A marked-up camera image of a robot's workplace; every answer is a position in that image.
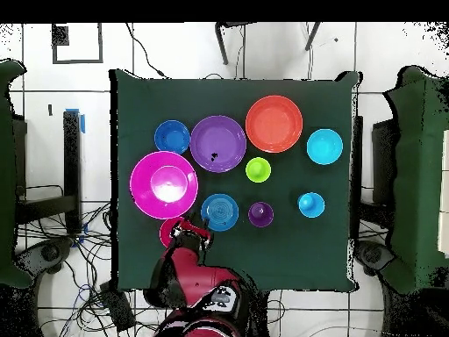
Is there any red small bowl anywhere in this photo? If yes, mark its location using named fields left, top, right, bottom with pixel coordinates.
left=158, top=216, right=186, bottom=249

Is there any blue straight-sided bowl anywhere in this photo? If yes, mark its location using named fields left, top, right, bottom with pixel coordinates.
left=200, top=193, right=240, bottom=233

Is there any large pink bowl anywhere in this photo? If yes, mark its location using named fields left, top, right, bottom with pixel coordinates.
left=129, top=150, right=200, bottom=220

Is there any purple plastic cup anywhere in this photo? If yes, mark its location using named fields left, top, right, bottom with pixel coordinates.
left=247, top=201, right=275, bottom=228

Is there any lime green plastic cup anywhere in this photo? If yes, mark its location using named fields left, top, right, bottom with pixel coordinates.
left=245, top=156, right=272, bottom=184

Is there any dark blue small bowl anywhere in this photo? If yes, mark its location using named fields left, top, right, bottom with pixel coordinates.
left=153, top=119, right=191, bottom=156

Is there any wide purple bowl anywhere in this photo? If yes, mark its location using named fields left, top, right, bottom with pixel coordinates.
left=189, top=114, right=248, bottom=174

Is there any dark green tablecloth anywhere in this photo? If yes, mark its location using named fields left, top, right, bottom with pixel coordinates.
left=110, top=68, right=361, bottom=294

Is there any light blue plastic cup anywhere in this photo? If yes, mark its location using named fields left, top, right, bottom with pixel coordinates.
left=296, top=191, right=326, bottom=219

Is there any black power strip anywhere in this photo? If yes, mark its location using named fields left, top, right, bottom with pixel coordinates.
left=98, top=280, right=137, bottom=333

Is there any wide orange bowl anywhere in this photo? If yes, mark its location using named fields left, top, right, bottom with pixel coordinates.
left=245, top=95, right=303, bottom=154

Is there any light blue small bowl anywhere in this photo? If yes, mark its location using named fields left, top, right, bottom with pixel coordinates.
left=305, top=128, right=344, bottom=166

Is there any black round machine base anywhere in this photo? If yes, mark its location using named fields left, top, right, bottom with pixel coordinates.
left=353, top=240, right=396, bottom=277
left=15, top=238, right=75, bottom=276

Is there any green-clothed side table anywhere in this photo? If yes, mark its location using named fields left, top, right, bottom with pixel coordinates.
left=0, top=59, right=34, bottom=289
left=381, top=66, right=449, bottom=295

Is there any tangle of floor cables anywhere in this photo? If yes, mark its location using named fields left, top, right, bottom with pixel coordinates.
left=16, top=183, right=159, bottom=337

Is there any black bench frame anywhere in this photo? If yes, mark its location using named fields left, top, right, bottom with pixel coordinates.
left=351, top=115, right=400, bottom=212
left=13, top=110, right=84, bottom=235

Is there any thin black floor cable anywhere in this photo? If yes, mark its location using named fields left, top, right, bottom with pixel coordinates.
left=125, top=22, right=170, bottom=79

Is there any black camera stand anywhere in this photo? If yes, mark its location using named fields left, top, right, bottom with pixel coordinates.
left=214, top=21, right=323, bottom=67

